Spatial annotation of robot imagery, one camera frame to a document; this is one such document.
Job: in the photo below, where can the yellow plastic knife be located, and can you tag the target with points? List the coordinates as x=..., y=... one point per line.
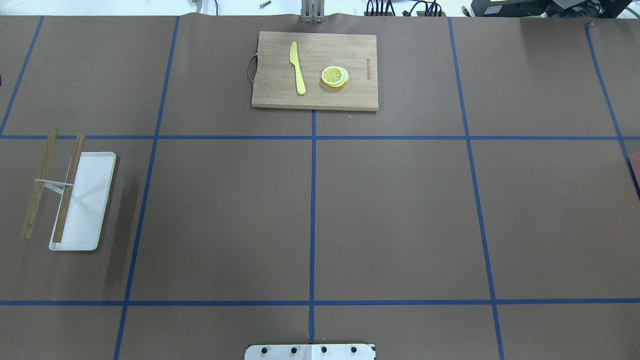
x=300, y=85

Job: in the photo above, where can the aluminium frame post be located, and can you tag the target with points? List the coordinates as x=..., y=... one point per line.
x=312, y=11

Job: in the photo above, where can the white mounting plate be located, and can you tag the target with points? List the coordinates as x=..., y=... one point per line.
x=331, y=351

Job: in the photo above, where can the wooden cutting board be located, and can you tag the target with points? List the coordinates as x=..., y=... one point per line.
x=274, y=79

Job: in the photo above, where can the pink cleaning cloth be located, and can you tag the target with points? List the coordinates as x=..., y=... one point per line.
x=634, y=163

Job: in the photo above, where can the yellow lemon slices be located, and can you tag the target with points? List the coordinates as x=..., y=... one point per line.
x=335, y=76

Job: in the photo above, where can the white rectangular tray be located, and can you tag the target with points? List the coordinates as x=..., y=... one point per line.
x=88, y=203

